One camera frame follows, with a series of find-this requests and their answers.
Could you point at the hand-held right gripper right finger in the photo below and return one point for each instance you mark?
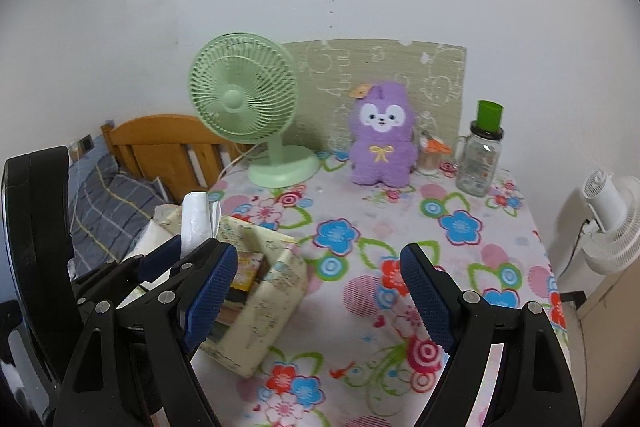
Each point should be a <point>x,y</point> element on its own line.
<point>425,297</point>

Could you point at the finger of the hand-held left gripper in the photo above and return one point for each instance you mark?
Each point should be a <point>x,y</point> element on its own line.
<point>197,257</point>
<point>160,257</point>

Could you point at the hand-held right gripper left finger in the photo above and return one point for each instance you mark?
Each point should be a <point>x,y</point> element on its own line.
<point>210,292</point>

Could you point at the clear plastic packet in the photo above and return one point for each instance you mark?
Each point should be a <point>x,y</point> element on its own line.
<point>197,217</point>

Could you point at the yellow cartoon tissue packet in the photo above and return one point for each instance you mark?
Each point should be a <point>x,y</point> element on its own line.
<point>247,267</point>

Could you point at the cream printed storage box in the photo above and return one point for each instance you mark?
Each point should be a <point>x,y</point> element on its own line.
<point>270,307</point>

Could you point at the floral tablecloth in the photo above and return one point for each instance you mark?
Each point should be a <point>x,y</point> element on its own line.
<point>360,317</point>

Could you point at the blue plaid bedding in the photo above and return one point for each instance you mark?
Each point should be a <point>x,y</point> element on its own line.
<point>110,202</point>

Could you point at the cotton swab container orange lid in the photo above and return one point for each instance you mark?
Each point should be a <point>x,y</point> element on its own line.
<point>430,162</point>

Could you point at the glass mug jar black lid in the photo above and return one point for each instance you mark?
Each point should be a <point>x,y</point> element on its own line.
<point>477,172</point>

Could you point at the purple plush toy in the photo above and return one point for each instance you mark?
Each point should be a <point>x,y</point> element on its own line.
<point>382,157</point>

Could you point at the black metal rack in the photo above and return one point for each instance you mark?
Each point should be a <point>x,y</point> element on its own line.
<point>575,296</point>

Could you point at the green desk fan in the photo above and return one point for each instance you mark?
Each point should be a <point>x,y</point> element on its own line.
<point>235,97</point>

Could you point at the beige door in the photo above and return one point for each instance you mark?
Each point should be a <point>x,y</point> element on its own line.
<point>610,322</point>

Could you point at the green plastic cup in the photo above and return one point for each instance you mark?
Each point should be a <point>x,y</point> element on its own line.
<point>490,114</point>

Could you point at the white floor fan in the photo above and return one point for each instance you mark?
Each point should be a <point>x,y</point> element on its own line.
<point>615,232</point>

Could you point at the green printed board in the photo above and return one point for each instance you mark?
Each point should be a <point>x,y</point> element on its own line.
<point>325,82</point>

